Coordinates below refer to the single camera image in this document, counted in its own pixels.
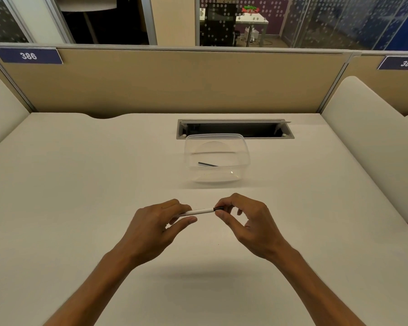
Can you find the person's right hand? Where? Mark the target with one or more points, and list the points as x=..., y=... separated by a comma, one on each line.
x=255, y=227

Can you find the person's left hand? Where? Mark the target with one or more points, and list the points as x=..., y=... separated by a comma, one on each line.
x=146, y=230

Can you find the person's left thumb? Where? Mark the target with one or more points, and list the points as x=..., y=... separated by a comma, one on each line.
x=183, y=222

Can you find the person's right thumb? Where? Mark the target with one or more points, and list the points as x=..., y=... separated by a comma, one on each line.
x=227, y=222

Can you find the person's right middle finger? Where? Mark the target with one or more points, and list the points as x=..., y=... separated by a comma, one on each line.
x=240, y=208

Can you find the white pen with black tip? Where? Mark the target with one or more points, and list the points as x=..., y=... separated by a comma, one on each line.
x=201, y=211

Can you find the person's left forearm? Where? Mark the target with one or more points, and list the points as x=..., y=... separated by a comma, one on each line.
x=95, y=288

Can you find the person's right forearm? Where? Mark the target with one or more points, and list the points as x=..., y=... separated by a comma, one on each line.
x=312, y=288

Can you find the black pen cap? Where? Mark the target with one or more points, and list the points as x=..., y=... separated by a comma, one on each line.
x=208, y=164

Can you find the clear plastic container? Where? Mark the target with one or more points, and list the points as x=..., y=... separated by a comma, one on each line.
x=217, y=156

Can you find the beige desk partition panel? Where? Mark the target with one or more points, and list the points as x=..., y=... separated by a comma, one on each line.
x=387, y=88
x=173, y=81

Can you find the white side divider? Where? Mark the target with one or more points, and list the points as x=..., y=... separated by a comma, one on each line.
x=370, y=139
x=1, y=108

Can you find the black office chair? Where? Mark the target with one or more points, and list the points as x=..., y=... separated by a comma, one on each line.
x=219, y=25

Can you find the white background table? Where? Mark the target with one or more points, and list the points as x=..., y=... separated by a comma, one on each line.
x=253, y=20

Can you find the red and green object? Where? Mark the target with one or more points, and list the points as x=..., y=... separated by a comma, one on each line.
x=251, y=9

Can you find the blue number label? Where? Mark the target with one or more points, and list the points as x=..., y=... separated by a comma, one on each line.
x=403, y=63
x=28, y=55

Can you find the white round table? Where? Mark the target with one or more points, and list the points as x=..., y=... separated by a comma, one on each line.
x=88, y=3

